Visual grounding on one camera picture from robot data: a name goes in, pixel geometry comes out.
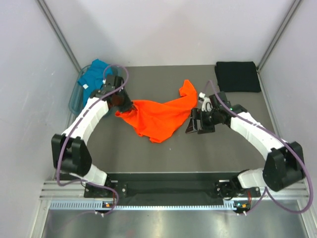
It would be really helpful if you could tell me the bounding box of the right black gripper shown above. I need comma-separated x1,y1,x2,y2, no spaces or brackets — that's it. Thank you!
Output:
186,108,219,134

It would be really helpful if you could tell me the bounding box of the orange t shirt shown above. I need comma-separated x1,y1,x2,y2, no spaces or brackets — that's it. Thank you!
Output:
115,79,198,143

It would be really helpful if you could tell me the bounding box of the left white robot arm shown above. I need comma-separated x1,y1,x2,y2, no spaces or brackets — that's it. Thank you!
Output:
51,74,133,197

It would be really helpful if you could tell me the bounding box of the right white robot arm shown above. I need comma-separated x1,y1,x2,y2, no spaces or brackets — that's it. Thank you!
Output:
186,92,305,196

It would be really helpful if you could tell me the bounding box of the teal t shirt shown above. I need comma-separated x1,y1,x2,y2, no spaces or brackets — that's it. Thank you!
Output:
77,59,108,107

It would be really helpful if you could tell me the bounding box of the folded black t shirt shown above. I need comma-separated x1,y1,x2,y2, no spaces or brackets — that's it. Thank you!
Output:
214,61,261,93

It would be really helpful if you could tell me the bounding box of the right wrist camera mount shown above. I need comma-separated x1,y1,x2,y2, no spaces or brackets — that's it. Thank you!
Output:
198,92,212,112

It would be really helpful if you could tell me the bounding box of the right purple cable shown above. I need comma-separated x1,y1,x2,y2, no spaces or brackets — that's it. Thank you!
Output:
203,79,313,215

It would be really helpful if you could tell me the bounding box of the grey slotted cable duct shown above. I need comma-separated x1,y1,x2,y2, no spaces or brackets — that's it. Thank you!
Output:
49,200,248,211

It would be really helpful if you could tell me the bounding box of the aluminium frame rail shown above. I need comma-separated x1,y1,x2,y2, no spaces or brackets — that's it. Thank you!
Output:
39,180,87,200

